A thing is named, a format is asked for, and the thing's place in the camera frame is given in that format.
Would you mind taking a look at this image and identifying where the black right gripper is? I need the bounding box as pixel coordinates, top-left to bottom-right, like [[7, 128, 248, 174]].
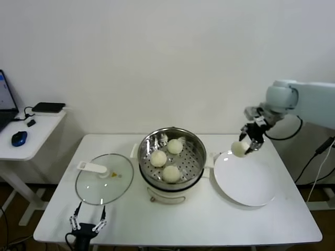
[[239, 119, 272, 155]]

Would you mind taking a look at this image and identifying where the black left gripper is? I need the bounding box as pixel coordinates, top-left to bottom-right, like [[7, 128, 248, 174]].
[[69, 201, 108, 251]]

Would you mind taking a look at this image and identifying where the white steamed baozi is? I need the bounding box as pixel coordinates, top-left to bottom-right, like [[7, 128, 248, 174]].
[[231, 141, 249, 158], [150, 151, 168, 168], [166, 139, 183, 155], [162, 165, 181, 184]]

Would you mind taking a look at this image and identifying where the steel steamer basket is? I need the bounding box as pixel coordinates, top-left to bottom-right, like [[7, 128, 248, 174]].
[[138, 127, 208, 189]]

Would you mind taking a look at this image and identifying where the white round plate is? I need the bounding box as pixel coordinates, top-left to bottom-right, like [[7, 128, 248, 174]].
[[213, 150, 278, 208]]

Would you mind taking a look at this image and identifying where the white electric cooker pot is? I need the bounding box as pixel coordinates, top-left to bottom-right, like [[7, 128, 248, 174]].
[[130, 142, 217, 205]]

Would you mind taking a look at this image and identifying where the white side table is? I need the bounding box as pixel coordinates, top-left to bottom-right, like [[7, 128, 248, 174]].
[[0, 111, 66, 227]]

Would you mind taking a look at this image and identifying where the white stand foot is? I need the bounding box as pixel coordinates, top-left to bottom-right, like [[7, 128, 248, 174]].
[[306, 187, 335, 211]]

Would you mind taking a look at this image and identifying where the blue computer mouse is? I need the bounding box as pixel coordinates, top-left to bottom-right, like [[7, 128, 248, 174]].
[[11, 130, 28, 146]]

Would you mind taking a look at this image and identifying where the black flat hard drive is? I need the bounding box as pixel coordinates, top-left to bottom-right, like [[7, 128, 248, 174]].
[[31, 102, 66, 114]]

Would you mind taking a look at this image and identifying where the black laptop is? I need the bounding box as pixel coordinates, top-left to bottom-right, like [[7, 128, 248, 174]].
[[0, 69, 20, 133]]

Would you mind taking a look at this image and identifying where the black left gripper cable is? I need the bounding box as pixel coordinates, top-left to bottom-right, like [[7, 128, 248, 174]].
[[65, 232, 77, 249]]

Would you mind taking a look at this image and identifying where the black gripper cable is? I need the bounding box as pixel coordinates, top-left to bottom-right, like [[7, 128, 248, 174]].
[[65, 232, 77, 249], [264, 115, 304, 141]]

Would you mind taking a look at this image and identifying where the glass lid with white handle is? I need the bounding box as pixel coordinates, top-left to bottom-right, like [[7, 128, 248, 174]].
[[75, 153, 135, 206]]

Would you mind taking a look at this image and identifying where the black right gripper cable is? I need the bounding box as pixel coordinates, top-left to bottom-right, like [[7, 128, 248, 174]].
[[264, 115, 304, 141]]

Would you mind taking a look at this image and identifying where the black power cable with plug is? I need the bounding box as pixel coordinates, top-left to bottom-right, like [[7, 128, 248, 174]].
[[294, 135, 335, 184]]

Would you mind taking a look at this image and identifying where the white power cable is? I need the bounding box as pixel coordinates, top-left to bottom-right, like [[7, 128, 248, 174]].
[[306, 142, 335, 203]]

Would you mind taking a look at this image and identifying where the thin black desk cable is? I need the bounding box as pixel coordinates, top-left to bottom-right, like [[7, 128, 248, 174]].
[[14, 106, 36, 122]]

